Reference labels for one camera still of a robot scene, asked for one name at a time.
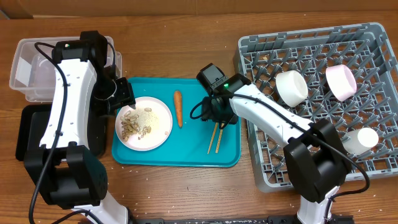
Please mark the orange carrot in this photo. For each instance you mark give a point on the orange carrot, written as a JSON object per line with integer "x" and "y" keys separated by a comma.
{"x": 178, "y": 107}

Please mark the white bowl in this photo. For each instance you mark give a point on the white bowl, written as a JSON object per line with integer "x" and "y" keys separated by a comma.
{"x": 291, "y": 87}

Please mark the pile of white rice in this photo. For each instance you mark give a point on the pile of white rice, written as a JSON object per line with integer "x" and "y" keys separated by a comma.
{"x": 146, "y": 117}

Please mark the black plastic bin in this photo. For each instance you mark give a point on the black plastic bin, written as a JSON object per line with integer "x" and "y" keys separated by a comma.
{"x": 34, "y": 119}

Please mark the pile of peanut shells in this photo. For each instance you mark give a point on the pile of peanut shells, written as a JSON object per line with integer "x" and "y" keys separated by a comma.
{"x": 130, "y": 127}

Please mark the teal plastic tray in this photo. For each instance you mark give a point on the teal plastic tray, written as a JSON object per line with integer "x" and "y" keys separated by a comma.
{"x": 190, "y": 145}

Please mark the clear plastic storage bin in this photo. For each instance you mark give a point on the clear plastic storage bin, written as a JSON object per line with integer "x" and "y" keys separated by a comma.
{"x": 34, "y": 75}

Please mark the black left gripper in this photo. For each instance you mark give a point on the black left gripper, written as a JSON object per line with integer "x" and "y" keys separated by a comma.
{"x": 126, "y": 96}

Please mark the pink plate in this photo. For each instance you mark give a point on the pink plate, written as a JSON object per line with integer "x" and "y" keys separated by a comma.
{"x": 156, "y": 137}

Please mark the wooden chopstick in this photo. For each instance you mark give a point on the wooden chopstick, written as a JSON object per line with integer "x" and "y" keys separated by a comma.
{"x": 219, "y": 141}
{"x": 212, "y": 138}

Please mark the grey dishwasher rack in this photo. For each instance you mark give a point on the grey dishwasher rack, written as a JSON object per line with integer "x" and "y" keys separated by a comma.
{"x": 365, "y": 49}

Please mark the white paper cup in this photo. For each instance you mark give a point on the white paper cup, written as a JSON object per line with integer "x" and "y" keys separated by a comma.
{"x": 360, "y": 140}

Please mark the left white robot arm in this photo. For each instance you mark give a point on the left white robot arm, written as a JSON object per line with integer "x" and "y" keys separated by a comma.
{"x": 64, "y": 166}

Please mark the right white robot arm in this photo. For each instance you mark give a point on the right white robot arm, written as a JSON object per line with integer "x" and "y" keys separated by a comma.
{"x": 315, "y": 158}

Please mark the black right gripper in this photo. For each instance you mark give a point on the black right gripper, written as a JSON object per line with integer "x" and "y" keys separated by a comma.
{"x": 211, "y": 113}

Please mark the pink bowl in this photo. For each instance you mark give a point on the pink bowl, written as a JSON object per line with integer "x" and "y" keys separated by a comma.
{"x": 341, "y": 82}

